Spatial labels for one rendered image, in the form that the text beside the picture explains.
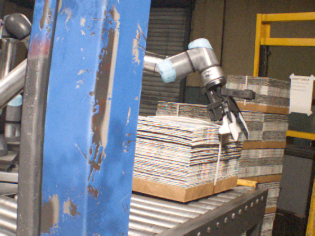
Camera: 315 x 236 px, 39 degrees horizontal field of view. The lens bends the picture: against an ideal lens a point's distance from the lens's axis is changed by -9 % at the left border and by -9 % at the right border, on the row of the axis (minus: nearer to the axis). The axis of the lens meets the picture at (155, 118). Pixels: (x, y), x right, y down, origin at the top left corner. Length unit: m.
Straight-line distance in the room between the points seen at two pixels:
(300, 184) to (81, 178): 3.32
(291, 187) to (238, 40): 6.14
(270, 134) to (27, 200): 2.73
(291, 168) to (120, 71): 3.34
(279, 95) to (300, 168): 0.75
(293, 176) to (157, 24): 7.11
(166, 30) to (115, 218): 9.75
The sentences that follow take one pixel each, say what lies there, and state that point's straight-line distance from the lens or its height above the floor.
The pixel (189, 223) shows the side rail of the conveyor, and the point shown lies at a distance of 1.18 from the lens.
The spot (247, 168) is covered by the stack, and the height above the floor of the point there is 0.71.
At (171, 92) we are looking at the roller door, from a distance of 9.95.
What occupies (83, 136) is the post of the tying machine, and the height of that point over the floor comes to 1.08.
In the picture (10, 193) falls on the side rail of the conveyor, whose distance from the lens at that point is 1.32.
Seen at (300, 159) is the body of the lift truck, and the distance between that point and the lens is 3.65.
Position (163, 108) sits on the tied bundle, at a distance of 2.78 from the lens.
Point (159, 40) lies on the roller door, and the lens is 10.18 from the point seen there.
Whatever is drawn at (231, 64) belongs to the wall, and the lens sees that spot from 9.51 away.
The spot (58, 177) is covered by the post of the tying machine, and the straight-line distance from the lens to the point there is 0.39.
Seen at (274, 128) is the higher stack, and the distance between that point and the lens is 3.10.
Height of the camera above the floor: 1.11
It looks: 3 degrees down
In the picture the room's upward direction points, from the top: 6 degrees clockwise
